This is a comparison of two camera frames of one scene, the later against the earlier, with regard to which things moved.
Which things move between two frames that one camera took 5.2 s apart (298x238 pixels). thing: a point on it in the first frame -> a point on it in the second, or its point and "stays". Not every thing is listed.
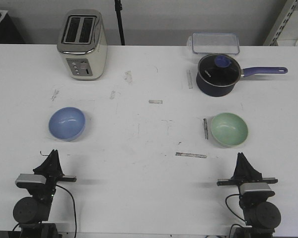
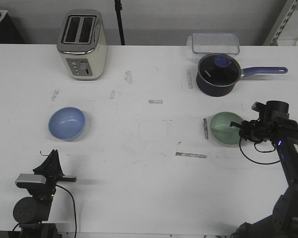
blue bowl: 66,123 stays
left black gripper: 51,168 stays
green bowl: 229,129 stays
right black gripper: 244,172 -> 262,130
